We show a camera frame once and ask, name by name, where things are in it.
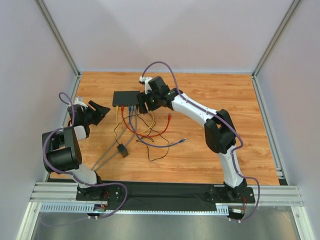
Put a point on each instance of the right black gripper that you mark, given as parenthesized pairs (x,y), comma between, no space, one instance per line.
(144,100)

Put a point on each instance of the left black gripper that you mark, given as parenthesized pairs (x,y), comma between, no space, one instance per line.
(91,113)

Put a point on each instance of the black network switch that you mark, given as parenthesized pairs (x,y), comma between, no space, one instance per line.
(125,98)

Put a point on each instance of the black power adapter with cord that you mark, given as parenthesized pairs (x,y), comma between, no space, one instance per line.
(123,150)

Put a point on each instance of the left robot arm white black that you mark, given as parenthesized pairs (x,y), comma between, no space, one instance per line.
(63,153)

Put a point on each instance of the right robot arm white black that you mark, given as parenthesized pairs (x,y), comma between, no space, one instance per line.
(219,131)

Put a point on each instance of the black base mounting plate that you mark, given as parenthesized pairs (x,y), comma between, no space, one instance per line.
(165,197)

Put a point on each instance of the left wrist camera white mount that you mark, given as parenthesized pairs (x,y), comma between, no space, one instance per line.
(79,101)

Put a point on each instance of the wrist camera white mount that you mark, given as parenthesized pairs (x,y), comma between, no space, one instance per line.
(79,101)
(145,81)

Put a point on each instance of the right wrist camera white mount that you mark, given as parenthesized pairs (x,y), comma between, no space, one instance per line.
(145,81)

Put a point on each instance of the left aluminium frame post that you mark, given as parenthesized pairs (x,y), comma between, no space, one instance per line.
(57,35)

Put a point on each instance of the aluminium frame post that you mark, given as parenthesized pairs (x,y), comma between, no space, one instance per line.
(57,35)
(276,36)

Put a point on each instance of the aluminium front rail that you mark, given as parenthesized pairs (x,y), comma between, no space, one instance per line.
(63,192)

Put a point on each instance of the right aluminium frame post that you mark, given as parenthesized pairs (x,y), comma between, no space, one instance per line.
(276,36)

